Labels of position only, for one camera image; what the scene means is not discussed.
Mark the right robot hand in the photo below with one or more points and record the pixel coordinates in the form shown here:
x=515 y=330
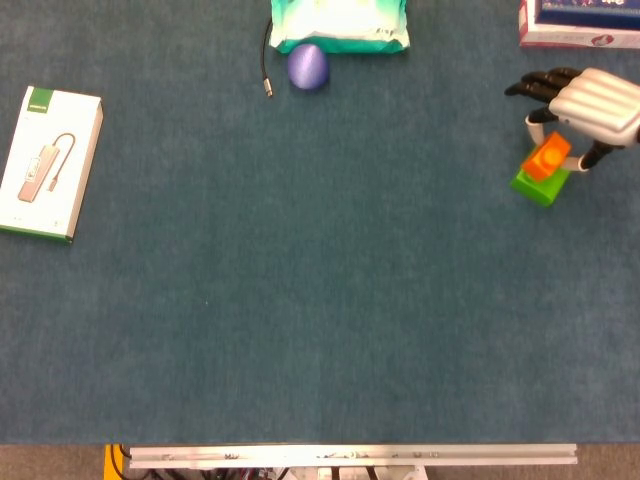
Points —
x=595 y=105

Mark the orange toy brick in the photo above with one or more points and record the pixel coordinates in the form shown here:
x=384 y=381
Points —
x=546 y=156

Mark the green toy brick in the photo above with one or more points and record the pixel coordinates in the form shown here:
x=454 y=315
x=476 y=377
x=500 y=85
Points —
x=542 y=189

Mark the red white blue box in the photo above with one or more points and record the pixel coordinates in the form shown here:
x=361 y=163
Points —
x=575 y=30

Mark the white green wet wipes pack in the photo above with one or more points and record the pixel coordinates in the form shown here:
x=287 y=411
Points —
x=340 y=25

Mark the purple ball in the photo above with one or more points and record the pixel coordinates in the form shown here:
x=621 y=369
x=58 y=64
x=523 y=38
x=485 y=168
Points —
x=308 y=66

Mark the white green usb hub box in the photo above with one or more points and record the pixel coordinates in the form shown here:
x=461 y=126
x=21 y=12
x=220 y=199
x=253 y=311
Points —
x=50 y=160

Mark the aluminium profile rail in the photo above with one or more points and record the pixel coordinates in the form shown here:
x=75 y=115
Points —
x=350 y=456

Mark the yellow frame part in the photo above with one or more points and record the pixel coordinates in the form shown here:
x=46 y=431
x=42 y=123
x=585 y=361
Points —
x=111 y=462

